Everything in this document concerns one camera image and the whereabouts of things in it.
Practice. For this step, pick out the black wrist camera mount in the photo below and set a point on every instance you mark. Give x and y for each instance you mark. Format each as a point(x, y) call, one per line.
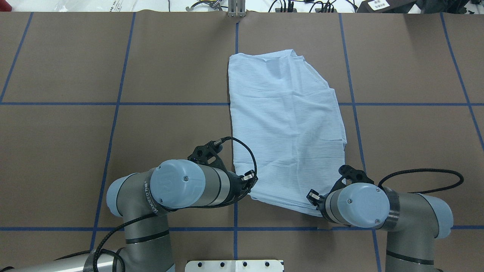
point(208, 155)
point(350, 175)

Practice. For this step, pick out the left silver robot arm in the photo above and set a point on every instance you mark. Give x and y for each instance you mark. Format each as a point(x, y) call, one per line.
point(142, 243)

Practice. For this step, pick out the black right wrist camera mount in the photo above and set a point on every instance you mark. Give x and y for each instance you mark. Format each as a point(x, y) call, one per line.
point(350, 175)

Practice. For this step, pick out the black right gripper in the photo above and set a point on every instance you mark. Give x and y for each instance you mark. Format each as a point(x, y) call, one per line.
point(323, 202)

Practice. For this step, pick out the white camera mast base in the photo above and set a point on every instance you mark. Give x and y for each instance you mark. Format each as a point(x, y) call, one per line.
point(235, 266)

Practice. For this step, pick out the light blue button-up shirt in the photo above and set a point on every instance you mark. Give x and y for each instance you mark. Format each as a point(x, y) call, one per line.
point(289, 116)

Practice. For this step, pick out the aluminium frame post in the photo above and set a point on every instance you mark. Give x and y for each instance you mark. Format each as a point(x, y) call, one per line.
point(236, 8)

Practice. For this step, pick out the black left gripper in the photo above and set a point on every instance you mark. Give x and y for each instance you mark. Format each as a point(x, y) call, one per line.
point(237, 184)

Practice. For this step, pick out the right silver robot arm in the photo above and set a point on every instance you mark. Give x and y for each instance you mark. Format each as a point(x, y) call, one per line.
point(413, 221)

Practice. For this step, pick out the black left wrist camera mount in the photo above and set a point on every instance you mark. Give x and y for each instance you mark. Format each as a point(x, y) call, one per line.
point(208, 155)

